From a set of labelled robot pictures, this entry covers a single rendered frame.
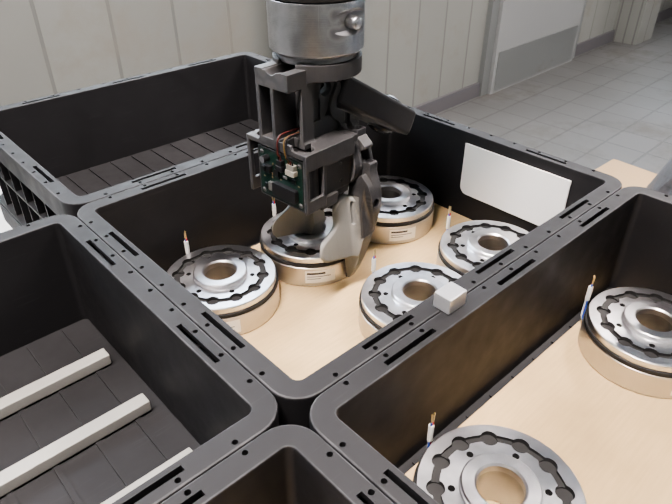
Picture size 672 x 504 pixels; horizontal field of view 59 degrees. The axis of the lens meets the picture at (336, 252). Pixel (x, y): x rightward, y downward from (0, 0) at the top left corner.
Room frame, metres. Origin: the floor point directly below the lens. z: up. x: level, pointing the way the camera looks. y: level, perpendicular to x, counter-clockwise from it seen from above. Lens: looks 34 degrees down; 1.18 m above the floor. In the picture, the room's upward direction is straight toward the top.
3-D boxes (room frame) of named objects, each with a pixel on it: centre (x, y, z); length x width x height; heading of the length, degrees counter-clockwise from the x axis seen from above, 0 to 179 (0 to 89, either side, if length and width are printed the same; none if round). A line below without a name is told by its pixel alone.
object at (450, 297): (0.31, -0.08, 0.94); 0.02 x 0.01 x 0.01; 133
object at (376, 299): (0.41, -0.07, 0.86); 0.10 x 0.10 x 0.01
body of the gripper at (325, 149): (0.47, 0.02, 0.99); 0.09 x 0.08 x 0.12; 137
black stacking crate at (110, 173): (0.69, 0.18, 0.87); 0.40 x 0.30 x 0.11; 133
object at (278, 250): (0.52, 0.03, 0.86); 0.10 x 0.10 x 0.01
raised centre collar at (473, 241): (0.49, -0.15, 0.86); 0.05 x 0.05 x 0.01
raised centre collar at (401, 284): (0.41, -0.07, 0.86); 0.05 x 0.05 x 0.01
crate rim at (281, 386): (0.47, -0.02, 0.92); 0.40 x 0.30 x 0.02; 133
